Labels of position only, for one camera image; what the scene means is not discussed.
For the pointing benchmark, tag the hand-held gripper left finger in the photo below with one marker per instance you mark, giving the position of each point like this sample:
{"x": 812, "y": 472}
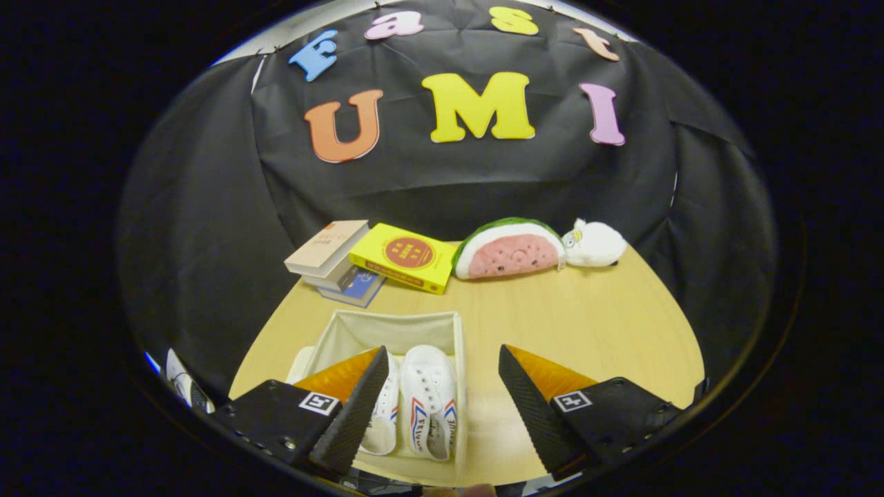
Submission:
{"x": 352, "y": 421}

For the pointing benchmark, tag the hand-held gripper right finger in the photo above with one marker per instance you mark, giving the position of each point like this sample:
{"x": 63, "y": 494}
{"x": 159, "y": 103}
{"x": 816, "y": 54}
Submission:
{"x": 535, "y": 414}

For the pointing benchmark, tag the white canvas shoe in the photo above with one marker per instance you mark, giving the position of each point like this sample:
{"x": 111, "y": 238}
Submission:
{"x": 428, "y": 393}
{"x": 385, "y": 414}

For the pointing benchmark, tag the cream fabric storage box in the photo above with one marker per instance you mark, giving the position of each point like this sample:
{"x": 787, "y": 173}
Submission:
{"x": 394, "y": 330}

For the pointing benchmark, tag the blue book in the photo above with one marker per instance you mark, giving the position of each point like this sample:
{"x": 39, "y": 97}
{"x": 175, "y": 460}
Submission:
{"x": 359, "y": 290}

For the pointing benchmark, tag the grey book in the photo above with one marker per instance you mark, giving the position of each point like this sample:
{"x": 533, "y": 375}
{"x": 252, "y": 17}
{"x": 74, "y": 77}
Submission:
{"x": 328, "y": 279}

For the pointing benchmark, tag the watermelon slice plush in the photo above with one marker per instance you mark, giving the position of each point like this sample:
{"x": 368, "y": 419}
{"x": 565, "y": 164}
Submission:
{"x": 511, "y": 252}

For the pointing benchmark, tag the yellow book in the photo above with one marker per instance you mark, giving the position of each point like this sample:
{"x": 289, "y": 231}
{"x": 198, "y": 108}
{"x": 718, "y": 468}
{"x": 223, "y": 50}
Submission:
{"x": 407, "y": 257}

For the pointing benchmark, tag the white electronic device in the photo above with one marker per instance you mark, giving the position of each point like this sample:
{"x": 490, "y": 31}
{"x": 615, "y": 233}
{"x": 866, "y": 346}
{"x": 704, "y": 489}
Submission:
{"x": 183, "y": 383}

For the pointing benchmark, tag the white plush toy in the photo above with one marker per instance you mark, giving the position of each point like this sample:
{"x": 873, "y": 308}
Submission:
{"x": 597, "y": 245}

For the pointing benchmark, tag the black backdrop cloth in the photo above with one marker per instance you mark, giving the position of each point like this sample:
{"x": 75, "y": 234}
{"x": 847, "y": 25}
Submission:
{"x": 483, "y": 179}

